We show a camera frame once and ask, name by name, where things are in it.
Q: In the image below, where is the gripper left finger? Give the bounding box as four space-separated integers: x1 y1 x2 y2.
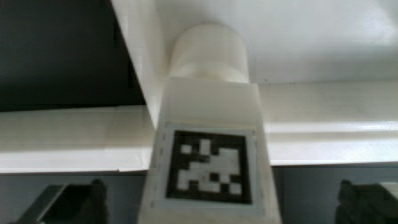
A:
14 179 108 224

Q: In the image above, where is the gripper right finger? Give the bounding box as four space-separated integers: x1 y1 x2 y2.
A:
335 180 398 224

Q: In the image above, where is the white table leg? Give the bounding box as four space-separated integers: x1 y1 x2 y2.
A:
138 23 282 224

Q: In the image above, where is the white square tabletop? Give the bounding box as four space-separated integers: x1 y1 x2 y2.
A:
110 0 398 166

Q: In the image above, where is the white U-shaped fence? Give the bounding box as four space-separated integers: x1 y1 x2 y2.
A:
0 106 154 174

